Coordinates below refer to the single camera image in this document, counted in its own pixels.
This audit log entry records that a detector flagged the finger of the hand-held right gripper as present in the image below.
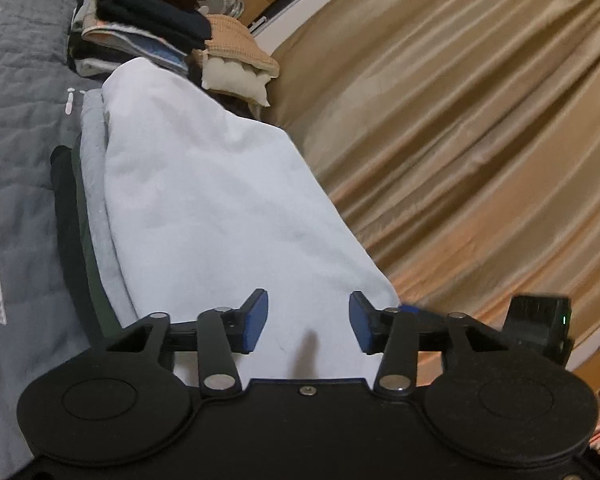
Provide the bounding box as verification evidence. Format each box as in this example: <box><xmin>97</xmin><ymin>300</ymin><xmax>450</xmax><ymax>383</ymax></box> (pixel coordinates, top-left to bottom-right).
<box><xmin>399</xmin><ymin>303</ymin><xmax>449</xmax><ymax>324</ymax></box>

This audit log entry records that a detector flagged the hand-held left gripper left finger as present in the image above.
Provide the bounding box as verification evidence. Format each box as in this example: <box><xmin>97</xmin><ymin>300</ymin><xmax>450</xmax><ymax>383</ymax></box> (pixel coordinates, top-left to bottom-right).
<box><xmin>104</xmin><ymin>288</ymin><xmax>270</xmax><ymax>399</ymax></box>

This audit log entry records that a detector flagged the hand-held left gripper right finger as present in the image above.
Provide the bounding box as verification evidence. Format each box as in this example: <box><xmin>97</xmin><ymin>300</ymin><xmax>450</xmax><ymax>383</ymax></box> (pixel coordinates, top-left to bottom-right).
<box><xmin>348</xmin><ymin>290</ymin><xmax>507</xmax><ymax>399</ymax></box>

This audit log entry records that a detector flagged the white hoodie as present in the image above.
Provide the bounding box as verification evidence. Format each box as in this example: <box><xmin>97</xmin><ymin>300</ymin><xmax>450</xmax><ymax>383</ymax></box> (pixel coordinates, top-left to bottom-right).
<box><xmin>101</xmin><ymin>57</ymin><xmax>401</xmax><ymax>381</ymax></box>

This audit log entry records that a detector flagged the stack of folded clothes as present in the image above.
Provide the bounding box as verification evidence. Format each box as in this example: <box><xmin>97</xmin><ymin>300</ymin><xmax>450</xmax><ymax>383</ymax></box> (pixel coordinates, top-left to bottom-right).
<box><xmin>67</xmin><ymin>0</ymin><xmax>216</xmax><ymax>78</ymax></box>

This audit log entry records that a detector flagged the beige curtain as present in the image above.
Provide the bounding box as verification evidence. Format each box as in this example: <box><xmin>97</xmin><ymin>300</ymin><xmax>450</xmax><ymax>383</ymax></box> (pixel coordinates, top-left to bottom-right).
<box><xmin>260</xmin><ymin>0</ymin><xmax>600</xmax><ymax>361</ymax></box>

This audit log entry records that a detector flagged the light grey folded garment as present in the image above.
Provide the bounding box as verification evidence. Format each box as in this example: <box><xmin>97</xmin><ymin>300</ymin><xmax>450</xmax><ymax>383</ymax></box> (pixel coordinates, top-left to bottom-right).
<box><xmin>79</xmin><ymin>87</ymin><xmax>136</xmax><ymax>311</ymax></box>

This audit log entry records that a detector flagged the beige waffle cushion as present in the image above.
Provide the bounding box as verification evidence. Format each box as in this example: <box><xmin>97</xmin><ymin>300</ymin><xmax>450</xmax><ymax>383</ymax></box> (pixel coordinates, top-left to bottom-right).
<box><xmin>190</xmin><ymin>14</ymin><xmax>281</xmax><ymax>108</ymax></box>

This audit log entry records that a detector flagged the grey printed quilt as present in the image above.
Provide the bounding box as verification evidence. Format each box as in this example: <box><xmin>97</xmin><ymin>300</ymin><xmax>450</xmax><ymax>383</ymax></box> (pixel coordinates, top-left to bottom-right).
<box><xmin>0</xmin><ymin>0</ymin><xmax>111</xmax><ymax>480</ymax></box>

